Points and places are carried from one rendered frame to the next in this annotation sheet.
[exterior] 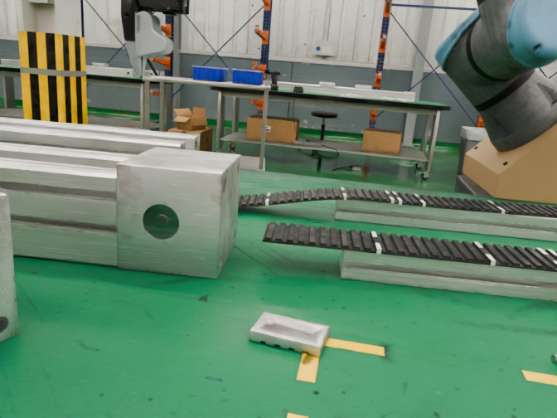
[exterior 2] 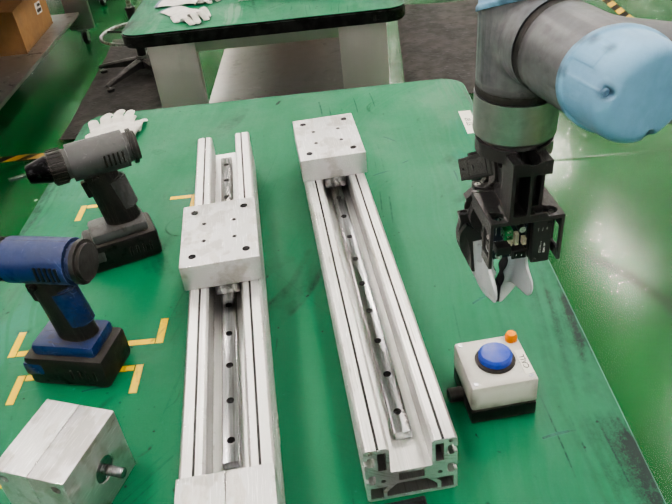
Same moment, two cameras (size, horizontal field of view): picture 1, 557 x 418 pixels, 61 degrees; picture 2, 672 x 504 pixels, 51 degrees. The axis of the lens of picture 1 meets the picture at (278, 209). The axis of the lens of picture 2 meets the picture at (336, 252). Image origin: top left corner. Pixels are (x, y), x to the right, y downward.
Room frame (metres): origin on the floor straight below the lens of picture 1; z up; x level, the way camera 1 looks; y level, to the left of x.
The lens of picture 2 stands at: (0.52, -0.33, 1.45)
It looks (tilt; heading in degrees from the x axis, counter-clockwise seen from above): 36 degrees down; 83
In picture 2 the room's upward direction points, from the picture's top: 7 degrees counter-clockwise
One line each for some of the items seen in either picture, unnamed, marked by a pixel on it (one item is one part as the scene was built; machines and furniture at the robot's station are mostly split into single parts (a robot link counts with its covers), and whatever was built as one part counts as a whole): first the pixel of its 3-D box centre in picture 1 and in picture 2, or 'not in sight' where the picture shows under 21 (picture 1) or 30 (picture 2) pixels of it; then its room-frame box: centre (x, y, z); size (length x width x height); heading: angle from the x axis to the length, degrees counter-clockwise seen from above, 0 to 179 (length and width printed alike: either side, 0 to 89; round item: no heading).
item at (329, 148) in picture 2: not in sight; (329, 152); (0.67, 0.77, 0.87); 0.16 x 0.11 x 0.07; 86
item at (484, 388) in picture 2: not in sight; (487, 378); (0.76, 0.24, 0.81); 0.10 x 0.08 x 0.06; 176
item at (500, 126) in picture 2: not in sight; (518, 112); (0.77, 0.21, 1.17); 0.08 x 0.08 x 0.05
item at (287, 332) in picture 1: (290, 332); not in sight; (0.30, -0.02, 0.78); 0.05 x 0.03 x 0.01; 74
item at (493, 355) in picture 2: not in sight; (495, 357); (0.77, 0.24, 0.84); 0.04 x 0.04 x 0.02
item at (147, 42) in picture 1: (147, 45); (490, 279); (0.75, 0.22, 0.98); 0.06 x 0.03 x 0.09; 86
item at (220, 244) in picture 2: not in sight; (223, 248); (0.46, 0.53, 0.87); 0.16 x 0.11 x 0.07; 86
